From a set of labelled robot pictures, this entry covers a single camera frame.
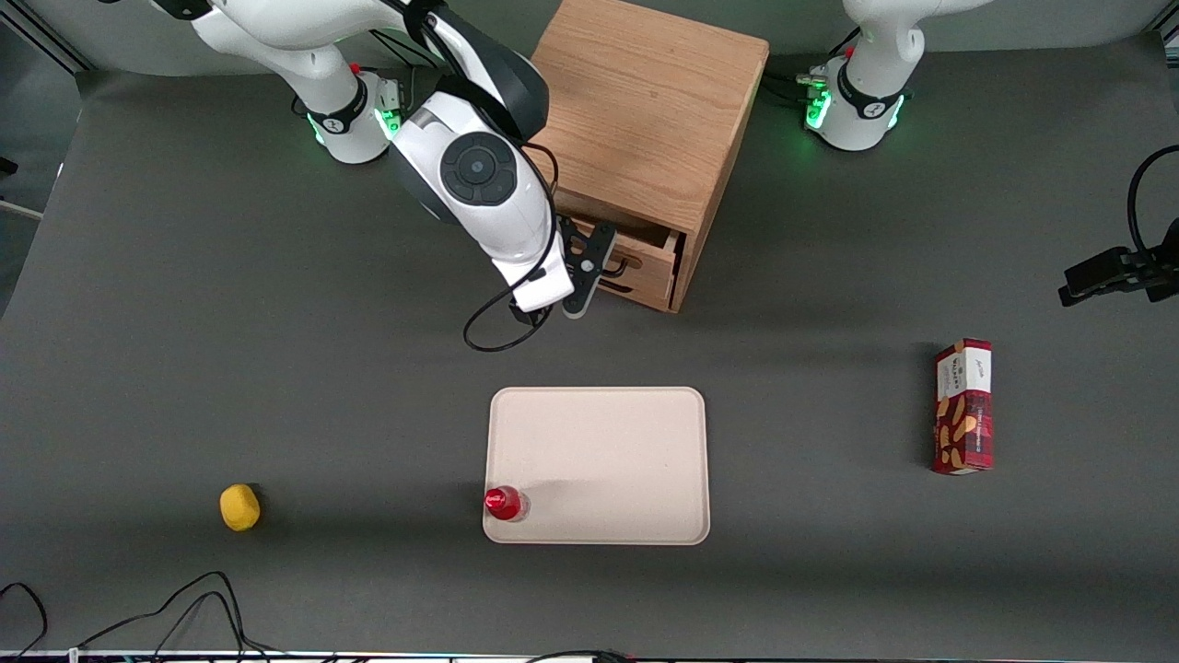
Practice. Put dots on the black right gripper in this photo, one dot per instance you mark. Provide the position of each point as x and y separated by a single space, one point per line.
521 317

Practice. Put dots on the wooden drawer with deep tray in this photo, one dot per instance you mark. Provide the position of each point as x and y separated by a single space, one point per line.
656 272

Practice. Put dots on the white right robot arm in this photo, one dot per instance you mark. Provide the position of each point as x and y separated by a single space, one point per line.
497 212

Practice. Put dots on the wooden drawer front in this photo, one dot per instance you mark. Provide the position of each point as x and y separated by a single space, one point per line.
645 299

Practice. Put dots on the wooden drawer cabinet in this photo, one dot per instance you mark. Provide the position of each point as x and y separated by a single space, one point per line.
654 92

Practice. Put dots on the beige plastic tray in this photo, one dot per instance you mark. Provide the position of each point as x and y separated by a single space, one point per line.
599 442

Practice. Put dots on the red capped bottle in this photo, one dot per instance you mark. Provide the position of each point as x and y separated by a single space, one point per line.
502 503

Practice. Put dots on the red snack box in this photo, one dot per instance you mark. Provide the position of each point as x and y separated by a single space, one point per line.
964 414

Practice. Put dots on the yellow lemon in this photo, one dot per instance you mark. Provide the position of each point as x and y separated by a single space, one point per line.
239 508

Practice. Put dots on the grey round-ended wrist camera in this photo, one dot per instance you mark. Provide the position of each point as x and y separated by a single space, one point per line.
577 308

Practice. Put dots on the aluminium frame rail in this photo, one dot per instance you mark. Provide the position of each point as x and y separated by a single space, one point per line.
55 46

